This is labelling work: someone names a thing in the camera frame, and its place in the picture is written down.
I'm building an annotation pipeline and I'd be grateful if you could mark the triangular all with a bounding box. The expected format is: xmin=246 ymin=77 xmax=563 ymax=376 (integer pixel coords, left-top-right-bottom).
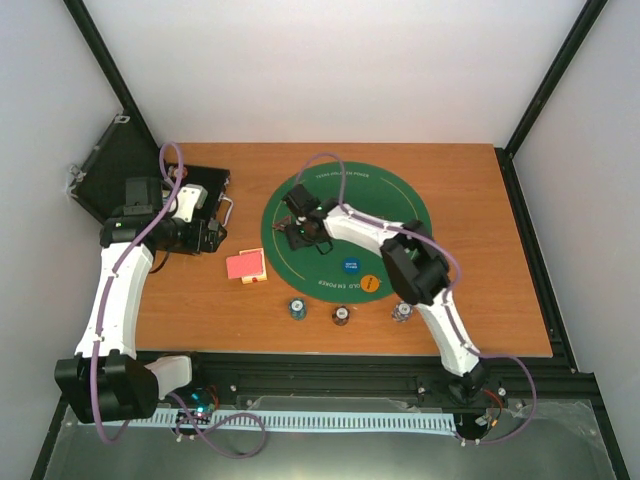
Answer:
xmin=272 ymin=215 xmax=295 ymax=232

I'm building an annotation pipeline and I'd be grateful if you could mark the blue small blind button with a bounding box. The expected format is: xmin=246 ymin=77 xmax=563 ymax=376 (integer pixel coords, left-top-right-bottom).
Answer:
xmin=342 ymin=257 xmax=361 ymax=275

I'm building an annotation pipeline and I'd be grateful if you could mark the blue 50 chip stack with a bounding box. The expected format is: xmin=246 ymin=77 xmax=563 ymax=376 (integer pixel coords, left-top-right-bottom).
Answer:
xmin=288 ymin=297 xmax=307 ymax=321

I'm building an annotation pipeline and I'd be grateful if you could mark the orange big blind button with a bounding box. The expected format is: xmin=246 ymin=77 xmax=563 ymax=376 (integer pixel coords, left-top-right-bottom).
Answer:
xmin=360 ymin=274 xmax=381 ymax=293

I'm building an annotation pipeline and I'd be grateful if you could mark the brown 100 chip stack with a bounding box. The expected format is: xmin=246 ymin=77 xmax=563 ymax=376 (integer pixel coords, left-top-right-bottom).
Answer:
xmin=332 ymin=305 xmax=350 ymax=326

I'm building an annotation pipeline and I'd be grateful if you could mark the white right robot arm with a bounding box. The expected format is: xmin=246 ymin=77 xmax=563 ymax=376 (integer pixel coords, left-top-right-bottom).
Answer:
xmin=282 ymin=184 xmax=487 ymax=405

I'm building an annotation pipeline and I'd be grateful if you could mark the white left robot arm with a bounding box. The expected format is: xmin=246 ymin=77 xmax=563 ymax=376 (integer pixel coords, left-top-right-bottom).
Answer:
xmin=54 ymin=170 xmax=229 ymax=423

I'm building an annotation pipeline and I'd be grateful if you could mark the red playing card deck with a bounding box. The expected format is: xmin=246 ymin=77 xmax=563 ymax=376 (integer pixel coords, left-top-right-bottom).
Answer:
xmin=226 ymin=248 xmax=267 ymax=285

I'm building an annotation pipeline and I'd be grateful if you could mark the round green poker mat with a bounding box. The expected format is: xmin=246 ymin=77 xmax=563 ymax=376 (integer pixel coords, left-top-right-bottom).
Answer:
xmin=261 ymin=162 xmax=432 ymax=305

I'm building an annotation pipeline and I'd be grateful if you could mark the black poker chip case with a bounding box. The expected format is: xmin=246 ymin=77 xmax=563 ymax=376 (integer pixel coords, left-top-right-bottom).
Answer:
xmin=68 ymin=112 xmax=230 ymax=251

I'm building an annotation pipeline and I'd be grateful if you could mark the purple white chip stack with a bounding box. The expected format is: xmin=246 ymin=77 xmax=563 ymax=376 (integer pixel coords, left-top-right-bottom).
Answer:
xmin=391 ymin=302 xmax=413 ymax=323

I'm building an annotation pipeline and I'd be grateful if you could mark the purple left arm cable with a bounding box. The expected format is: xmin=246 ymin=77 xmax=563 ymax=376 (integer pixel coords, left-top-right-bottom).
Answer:
xmin=89 ymin=141 xmax=267 ymax=459

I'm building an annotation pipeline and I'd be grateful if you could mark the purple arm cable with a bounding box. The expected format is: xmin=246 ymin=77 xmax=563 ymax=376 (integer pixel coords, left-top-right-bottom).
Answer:
xmin=89 ymin=141 xmax=267 ymax=459
xmin=294 ymin=152 xmax=539 ymax=447

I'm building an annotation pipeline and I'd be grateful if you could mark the silver case handle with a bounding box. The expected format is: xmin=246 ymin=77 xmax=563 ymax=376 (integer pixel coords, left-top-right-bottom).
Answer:
xmin=220 ymin=194 xmax=235 ymax=227

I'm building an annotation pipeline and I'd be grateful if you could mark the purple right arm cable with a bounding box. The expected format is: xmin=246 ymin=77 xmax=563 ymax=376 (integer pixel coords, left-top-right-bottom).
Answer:
xmin=294 ymin=152 xmax=539 ymax=447

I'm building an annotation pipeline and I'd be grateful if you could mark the light blue cable duct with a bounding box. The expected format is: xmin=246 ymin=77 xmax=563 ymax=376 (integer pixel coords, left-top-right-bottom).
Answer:
xmin=142 ymin=408 xmax=456 ymax=436

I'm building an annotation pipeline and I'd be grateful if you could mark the black aluminium frame rail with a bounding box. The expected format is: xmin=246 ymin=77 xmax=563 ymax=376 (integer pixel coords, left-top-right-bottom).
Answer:
xmin=134 ymin=351 xmax=599 ymax=416

